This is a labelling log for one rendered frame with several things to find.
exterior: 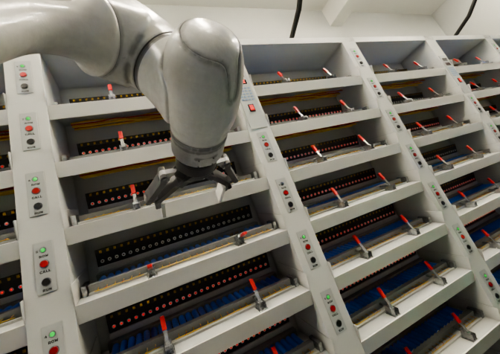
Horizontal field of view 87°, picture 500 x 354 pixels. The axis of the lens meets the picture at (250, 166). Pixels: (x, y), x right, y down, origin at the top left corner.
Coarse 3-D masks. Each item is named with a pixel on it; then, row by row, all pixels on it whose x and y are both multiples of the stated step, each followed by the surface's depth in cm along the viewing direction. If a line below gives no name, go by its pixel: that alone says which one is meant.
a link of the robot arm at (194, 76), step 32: (192, 32) 28; (224, 32) 30; (160, 64) 32; (192, 64) 28; (224, 64) 29; (160, 96) 33; (192, 96) 30; (224, 96) 31; (192, 128) 34; (224, 128) 36
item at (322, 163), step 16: (320, 144) 127; (336, 144) 131; (352, 144) 135; (368, 144) 116; (384, 144) 125; (288, 160) 119; (304, 160) 122; (320, 160) 105; (336, 160) 105; (352, 160) 108; (368, 160) 111; (304, 176) 98
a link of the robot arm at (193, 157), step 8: (176, 144) 40; (184, 144) 39; (224, 144) 43; (176, 152) 42; (184, 152) 40; (192, 152) 40; (200, 152) 40; (208, 152) 40; (216, 152) 42; (184, 160) 42; (192, 160) 41; (200, 160) 42; (208, 160) 43; (216, 160) 44
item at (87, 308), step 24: (264, 216) 100; (192, 240) 93; (264, 240) 83; (288, 240) 86; (120, 264) 84; (192, 264) 74; (216, 264) 76; (72, 288) 63; (120, 288) 68; (144, 288) 69; (168, 288) 71; (96, 312) 64
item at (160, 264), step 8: (248, 232) 87; (256, 232) 88; (224, 240) 84; (232, 240) 85; (200, 248) 81; (208, 248) 82; (216, 248) 81; (176, 256) 78; (184, 256) 79; (192, 256) 79; (160, 264) 76; (168, 264) 77; (128, 272) 73; (136, 272) 73; (144, 272) 74; (104, 280) 70; (112, 280) 71; (120, 280) 72; (88, 288) 69; (96, 288) 69; (104, 288) 68
